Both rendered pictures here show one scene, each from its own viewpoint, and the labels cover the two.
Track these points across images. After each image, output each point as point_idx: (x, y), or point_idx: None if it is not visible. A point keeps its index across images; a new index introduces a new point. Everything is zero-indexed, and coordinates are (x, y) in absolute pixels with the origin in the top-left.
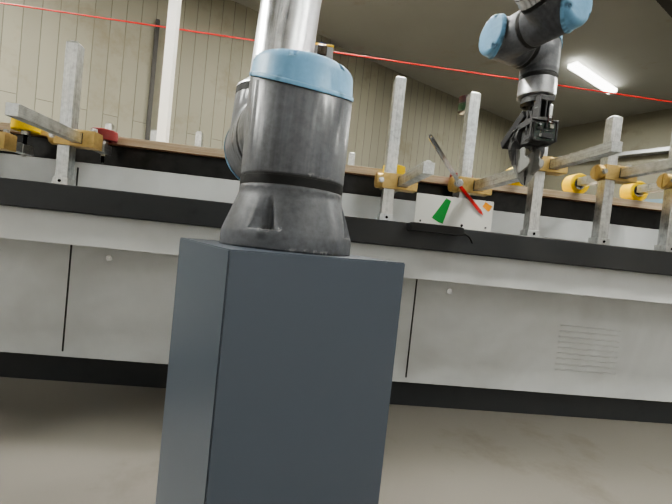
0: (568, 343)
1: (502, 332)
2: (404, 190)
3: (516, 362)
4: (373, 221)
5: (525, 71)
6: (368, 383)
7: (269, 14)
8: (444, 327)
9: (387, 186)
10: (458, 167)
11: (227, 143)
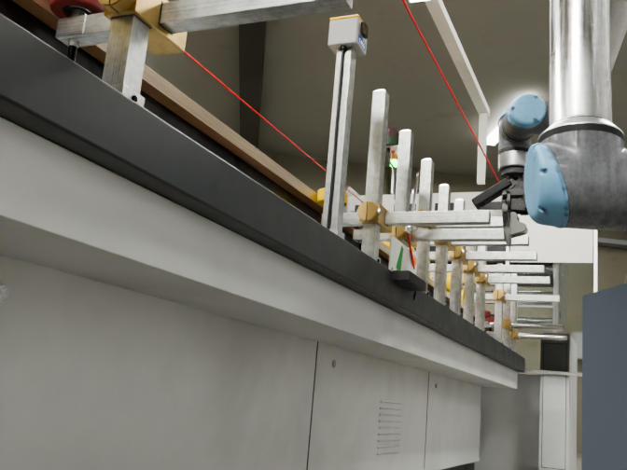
0: (383, 421)
1: (356, 414)
2: (384, 229)
3: (361, 451)
4: (378, 265)
5: (518, 145)
6: None
7: (606, 69)
8: (328, 413)
9: (380, 221)
10: (395, 210)
11: (583, 176)
